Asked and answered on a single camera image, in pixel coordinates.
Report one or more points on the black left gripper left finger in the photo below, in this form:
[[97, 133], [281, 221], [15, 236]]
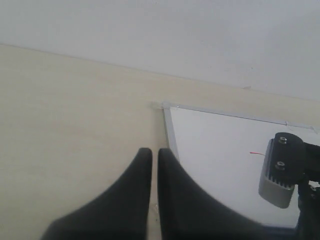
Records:
[[119, 213]]

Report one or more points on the white board with aluminium frame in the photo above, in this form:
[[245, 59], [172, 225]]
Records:
[[224, 154]]

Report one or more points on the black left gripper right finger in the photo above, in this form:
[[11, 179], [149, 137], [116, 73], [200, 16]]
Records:
[[187, 212]]

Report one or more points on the grey and black wrist camera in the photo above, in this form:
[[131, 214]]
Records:
[[289, 164]]

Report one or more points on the clear tape back right corner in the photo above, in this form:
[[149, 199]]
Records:
[[291, 125]]

